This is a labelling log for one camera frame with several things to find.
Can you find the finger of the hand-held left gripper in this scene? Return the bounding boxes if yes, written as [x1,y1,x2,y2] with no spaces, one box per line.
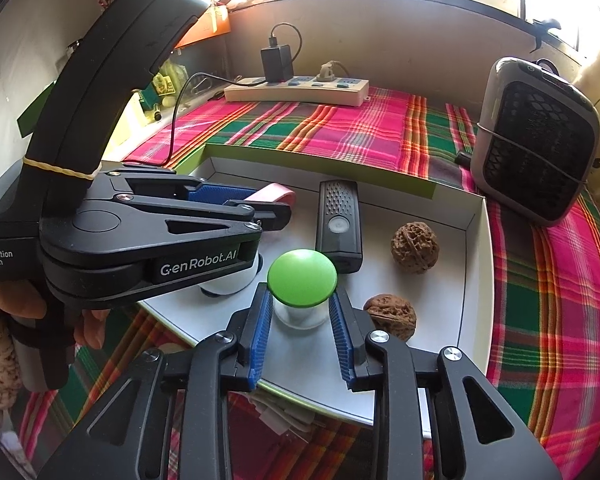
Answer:
[111,189,294,261]
[99,164,262,204]

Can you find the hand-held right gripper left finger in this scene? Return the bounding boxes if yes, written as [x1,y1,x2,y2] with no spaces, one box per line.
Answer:
[37,287,276,480]

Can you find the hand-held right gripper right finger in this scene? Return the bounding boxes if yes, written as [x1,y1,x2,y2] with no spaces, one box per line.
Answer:
[329,291,563,480]

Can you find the pink plastic hook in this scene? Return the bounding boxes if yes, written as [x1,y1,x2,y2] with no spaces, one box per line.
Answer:
[247,185,297,207]

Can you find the white round knob object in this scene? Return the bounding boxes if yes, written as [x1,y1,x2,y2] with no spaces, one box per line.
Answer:
[197,252,265,300]

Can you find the green-lidded clear jar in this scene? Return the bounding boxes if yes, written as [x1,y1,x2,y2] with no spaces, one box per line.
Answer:
[266,249,339,330]

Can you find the white cardboard box green rim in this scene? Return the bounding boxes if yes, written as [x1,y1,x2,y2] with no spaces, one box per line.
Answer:
[139,142,496,429]

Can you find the black perforated handheld device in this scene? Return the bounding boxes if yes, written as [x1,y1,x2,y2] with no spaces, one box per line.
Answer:
[314,180,365,275]

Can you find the person's left hand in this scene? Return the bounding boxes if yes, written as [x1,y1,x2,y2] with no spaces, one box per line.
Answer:
[0,280,112,352]

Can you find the yellow green cartoon card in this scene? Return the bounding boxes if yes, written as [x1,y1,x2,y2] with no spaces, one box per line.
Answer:
[152,72,177,97]

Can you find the brown walnut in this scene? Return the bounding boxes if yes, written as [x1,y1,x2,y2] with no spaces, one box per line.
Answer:
[391,222,440,275]
[364,294,417,343]

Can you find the orange plastic tray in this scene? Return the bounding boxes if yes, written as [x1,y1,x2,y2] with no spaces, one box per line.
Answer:
[172,5,231,51]

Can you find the yellow rubber band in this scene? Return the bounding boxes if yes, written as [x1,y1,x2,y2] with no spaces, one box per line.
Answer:
[22,156,97,182]

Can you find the beige power strip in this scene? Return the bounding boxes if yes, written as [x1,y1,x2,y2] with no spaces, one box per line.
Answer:
[223,76,370,107]

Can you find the plaid pink green cloth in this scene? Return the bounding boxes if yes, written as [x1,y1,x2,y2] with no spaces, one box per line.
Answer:
[10,85,600,480]

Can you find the grey portable fan heater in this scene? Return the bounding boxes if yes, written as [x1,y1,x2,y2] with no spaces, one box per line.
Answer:
[470,56,600,226]

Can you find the black power adapter with cable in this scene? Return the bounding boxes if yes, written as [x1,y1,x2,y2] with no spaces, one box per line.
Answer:
[164,22,304,167]

